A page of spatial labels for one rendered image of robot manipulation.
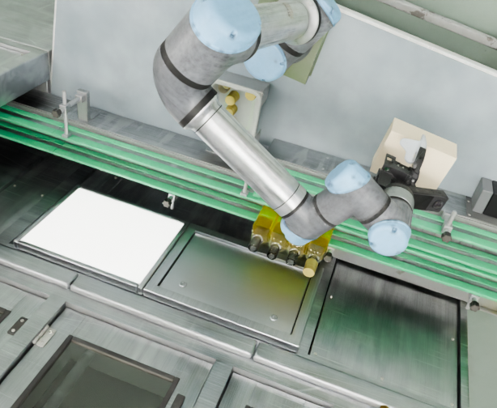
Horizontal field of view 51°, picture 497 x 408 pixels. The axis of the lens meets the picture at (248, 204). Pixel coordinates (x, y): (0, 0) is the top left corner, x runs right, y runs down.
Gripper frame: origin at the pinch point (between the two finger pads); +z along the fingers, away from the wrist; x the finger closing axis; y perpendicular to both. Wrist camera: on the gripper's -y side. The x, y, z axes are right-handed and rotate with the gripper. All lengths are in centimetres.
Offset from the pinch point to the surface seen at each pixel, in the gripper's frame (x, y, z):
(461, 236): 22.8, -25.6, 14.8
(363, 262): 52, -8, 22
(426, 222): 24.2, -15.6, 16.6
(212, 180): 43, 49, 17
